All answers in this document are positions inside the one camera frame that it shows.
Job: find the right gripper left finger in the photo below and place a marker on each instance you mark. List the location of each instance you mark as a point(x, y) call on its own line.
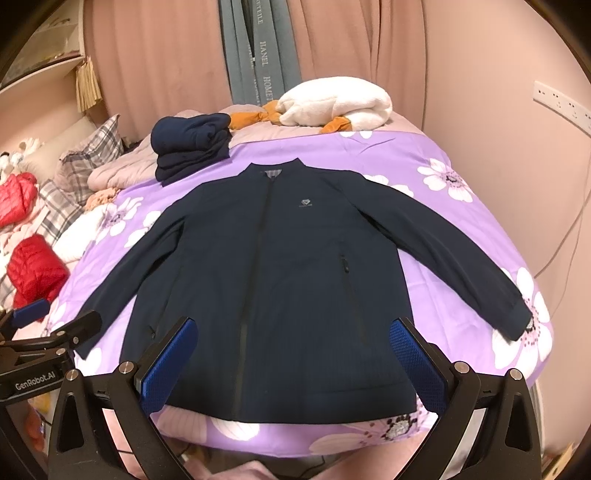
point(81, 444)

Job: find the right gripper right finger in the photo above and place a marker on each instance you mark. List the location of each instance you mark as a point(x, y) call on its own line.
point(507, 445)

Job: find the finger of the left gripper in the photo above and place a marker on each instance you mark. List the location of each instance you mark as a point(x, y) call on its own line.
point(35, 311)
point(77, 331)

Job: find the dark navy jacket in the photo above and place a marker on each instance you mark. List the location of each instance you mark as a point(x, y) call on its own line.
point(293, 275)

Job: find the folded navy clothes stack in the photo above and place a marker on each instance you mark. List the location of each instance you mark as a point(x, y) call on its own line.
point(187, 145)

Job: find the red down jacket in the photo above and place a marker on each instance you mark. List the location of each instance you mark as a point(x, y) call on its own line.
point(30, 269)

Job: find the grey plaid pillow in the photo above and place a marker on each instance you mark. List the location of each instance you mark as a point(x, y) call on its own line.
point(66, 193)

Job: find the pink quilted blanket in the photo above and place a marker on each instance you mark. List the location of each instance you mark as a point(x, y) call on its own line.
point(129, 169)

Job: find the beige curtain tassel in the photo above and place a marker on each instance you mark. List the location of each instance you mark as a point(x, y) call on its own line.
point(88, 93)

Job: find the white shelf cabinet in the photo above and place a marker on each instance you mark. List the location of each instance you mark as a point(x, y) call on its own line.
point(58, 40)

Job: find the pink curtain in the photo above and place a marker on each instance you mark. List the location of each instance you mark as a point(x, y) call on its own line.
point(157, 58)

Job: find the purple floral bed sheet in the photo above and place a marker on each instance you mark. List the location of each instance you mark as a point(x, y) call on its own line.
point(410, 163)

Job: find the grey lettered curtain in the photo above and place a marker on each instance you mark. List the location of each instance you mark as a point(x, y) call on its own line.
point(259, 49)

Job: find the white plush duck toy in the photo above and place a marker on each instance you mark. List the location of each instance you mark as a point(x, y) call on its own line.
point(333, 104)

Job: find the white wall power strip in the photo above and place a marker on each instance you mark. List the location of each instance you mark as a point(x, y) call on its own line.
point(564, 106)

